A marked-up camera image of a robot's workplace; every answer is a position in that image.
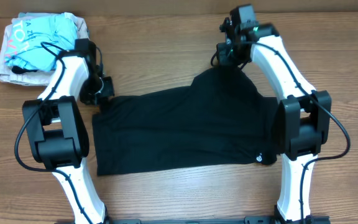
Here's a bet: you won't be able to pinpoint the black folded garment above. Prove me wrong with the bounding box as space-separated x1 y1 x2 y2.
11 66 38 74

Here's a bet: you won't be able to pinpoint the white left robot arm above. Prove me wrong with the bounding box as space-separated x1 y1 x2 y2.
14 38 114 223

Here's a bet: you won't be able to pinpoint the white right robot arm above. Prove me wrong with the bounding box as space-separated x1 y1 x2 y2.
215 4 331 223

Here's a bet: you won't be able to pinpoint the beige folded trousers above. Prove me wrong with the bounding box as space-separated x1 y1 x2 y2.
0 12 89 86

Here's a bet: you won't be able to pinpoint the light blue printed t-shirt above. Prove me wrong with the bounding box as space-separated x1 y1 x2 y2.
4 12 78 72

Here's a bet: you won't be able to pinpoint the black t-shirt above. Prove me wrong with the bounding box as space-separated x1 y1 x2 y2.
92 67 278 175

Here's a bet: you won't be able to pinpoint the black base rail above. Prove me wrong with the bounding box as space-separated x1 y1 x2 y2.
104 216 331 224

